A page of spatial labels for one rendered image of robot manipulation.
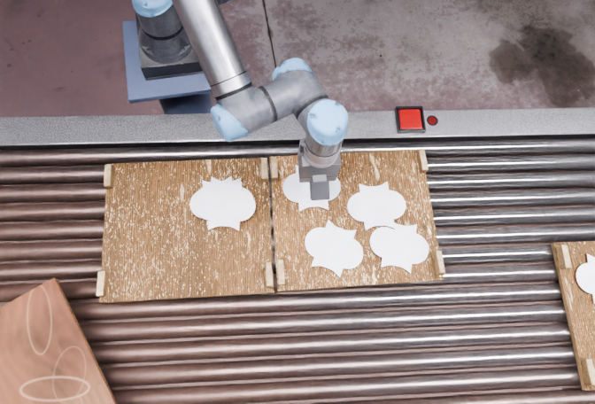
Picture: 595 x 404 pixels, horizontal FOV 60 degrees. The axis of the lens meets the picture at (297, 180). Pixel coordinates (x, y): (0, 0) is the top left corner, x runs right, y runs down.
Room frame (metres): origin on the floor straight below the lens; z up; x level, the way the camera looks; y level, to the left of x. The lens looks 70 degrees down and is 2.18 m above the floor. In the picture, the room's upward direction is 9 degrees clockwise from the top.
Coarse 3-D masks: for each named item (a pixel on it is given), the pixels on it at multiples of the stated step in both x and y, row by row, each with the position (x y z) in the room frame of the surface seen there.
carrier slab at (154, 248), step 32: (192, 160) 0.46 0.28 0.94; (224, 160) 0.47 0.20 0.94; (256, 160) 0.49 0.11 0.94; (128, 192) 0.35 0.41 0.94; (160, 192) 0.36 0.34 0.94; (192, 192) 0.38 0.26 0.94; (256, 192) 0.40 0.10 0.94; (128, 224) 0.27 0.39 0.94; (160, 224) 0.28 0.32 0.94; (192, 224) 0.29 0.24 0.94; (256, 224) 0.32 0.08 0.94; (128, 256) 0.19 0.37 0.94; (160, 256) 0.20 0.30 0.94; (192, 256) 0.22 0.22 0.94; (224, 256) 0.23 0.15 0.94; (256, 256) 0.24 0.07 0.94; (128, 288) 0.12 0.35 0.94; (160, 288) 0.13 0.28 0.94; (192, 288) 0.14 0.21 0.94; (224, 288) 0.15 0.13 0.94; (256, 288) 0.17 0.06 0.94
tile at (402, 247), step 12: (384, 228) 0.36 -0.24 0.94; (396, 228) 0.37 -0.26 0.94; (408, 228) 0.37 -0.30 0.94; (372, 240) 0.33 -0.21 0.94; (384, 240) 0.33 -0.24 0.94; (396, 240) 0.34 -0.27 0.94; (408, 240) 0.34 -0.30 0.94; (420, 240) 0.35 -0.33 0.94; (384, 252) 0.30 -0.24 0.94; (396, 252) 0.30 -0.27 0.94; (408, 252) 0.31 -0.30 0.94; (420, 252) 0.31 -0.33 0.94; (384, 264) 0.27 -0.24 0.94; (396, 264) 0.28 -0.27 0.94; (408, 264) 0.28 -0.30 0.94
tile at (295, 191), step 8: (296, 168) 0.48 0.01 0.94; (288, 176) 0.46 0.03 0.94; (296, 176) 0.46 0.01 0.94; (288, 184) 0.43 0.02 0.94; (296, 184) 0.44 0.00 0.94; (304, 184) 0.44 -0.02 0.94; (336, 184) 0.46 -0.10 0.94; (288, 192) 0.41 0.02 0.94; (296, 192) 0.42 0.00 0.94; (304, 192) 0.42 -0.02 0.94; (336, 192) 0.43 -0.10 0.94; (296, 200) 0.40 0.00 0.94; (304, 200) 0.40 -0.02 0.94; (312, 200) 0.40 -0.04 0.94; (320, 200) 0.41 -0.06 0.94; (328, 200) 0.41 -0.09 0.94; (304, 208) 0.38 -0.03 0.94
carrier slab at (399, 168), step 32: (288, 160) 0.50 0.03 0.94; (352, 160) 0.53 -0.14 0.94; (384, 160) 0.55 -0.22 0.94; (416, 160) 0.56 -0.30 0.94; (352, 192) 0.44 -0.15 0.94; (416, 192) 0.47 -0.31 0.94; (288, 224) 0.33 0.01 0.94; (320, 224) 0.35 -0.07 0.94; (352, 224) 0.36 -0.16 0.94; (288, 256) 0.25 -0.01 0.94; (288, 288) 0.18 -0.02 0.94; (320, 288) 0.19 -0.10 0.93
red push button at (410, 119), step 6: (402, 114) 0.70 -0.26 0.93; (408, 114) 0.70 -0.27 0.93; (414, 114) 0.70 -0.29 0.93; (420, 114) 0.71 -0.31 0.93; (402, 120) 0.68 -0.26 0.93; (408, 120) 0.68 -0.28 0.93; (414, 120) 0.68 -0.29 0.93; (420, 120) 0.69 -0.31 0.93; (402, 126) 0.66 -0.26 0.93; (408, 126) 0.66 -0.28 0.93; (414, 126) 0.67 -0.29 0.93; (420, 126) 0.67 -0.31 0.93
